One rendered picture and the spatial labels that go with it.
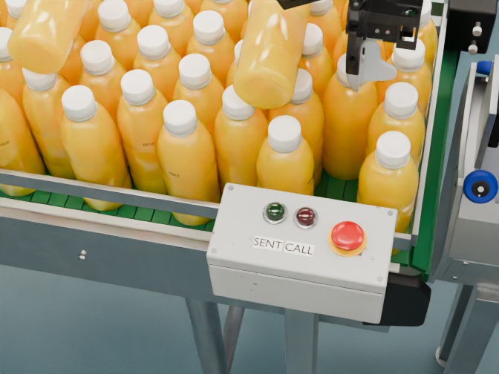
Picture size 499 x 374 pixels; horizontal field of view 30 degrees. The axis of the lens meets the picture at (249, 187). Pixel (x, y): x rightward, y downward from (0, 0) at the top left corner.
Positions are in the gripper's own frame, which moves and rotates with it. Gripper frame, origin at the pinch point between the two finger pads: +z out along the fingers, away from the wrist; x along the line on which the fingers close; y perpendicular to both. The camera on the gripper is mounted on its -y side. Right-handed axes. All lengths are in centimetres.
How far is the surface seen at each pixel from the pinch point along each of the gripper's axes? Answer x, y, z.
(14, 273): 14, -80, 110
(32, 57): -8.6, -38.3, -3.9
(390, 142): -11.1, 5.9, -0.8
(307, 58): 1.7, -6.1, 1.4
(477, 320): -4, 24, 56
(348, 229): -23.3, 3.0, -0.5
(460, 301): 10, 23, 77
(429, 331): 18, 20, 111
